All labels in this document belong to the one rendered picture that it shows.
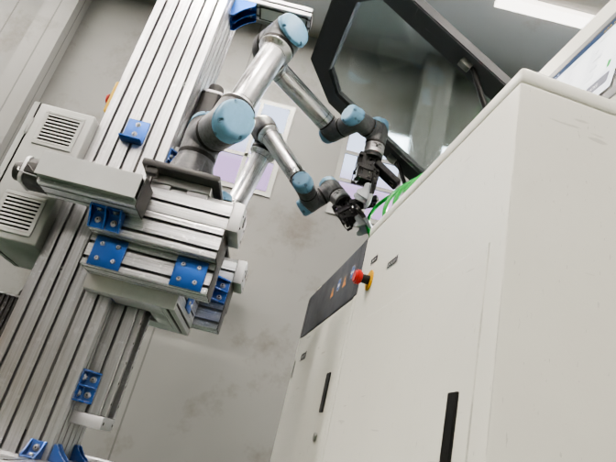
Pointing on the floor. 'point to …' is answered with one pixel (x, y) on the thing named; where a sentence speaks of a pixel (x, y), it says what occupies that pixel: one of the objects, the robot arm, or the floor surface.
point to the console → (493, 298)
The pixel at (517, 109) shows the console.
